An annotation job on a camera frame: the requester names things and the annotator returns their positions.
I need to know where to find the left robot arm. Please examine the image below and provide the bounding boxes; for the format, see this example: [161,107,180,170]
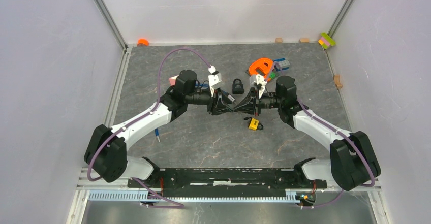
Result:
[83,70,222,187]

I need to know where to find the black padlock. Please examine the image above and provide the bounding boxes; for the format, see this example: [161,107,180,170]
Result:
[232,78,244,94]

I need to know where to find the orange round cap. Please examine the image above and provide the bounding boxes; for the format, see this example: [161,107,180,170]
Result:
[137,39,149,47]

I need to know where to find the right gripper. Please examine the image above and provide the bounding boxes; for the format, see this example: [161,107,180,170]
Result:
[233,87,284,117]

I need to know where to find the wooden arch piece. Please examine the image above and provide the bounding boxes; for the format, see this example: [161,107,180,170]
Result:
[333,74,343,89]

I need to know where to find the blue lego brick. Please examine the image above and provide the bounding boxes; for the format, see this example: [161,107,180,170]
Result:
[273,58,290,71]

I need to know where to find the wooden block left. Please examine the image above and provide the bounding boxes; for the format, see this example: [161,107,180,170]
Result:
[275,37,283,44]

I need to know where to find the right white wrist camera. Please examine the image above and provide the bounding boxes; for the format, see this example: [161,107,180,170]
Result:
[249,74,267,95]

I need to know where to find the blue slotted cable duct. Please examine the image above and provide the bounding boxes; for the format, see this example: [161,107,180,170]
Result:
[88,190,298,203]

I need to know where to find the yellow padlock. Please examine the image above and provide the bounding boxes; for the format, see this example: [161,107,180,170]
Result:
[244,117,264,131]

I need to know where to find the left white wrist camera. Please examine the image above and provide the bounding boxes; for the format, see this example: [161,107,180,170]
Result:
[208,65,222,96]

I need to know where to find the orange letter block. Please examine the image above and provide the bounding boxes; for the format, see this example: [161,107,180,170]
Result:
[248,57,273,78]

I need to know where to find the pink wooden puzzle box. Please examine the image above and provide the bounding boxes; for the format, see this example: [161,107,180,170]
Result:
[169,75,178,86]

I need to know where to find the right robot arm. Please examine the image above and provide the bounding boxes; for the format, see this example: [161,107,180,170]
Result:
[233,75,381,191]

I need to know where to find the blue cable loop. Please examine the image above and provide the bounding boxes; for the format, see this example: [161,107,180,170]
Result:
[155,82,216,143]

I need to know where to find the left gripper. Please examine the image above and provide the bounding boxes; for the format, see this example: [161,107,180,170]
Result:
[185,86,234,116]

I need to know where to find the stacked coloured lego bricks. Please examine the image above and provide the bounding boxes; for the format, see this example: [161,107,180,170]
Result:
[318,33,336,50]

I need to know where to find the wooden block right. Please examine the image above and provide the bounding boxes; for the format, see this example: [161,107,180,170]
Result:
[299,38,310,43]

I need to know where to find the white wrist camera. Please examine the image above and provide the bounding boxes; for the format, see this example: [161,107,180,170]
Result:
[249,74,267,95]
[208,65,222,96]

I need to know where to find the wooden block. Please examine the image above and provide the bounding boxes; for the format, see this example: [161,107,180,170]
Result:
[275,37,283,44]
[299,38,310,43]

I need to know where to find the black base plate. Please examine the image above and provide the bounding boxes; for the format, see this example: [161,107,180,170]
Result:
[143,168,327,198]

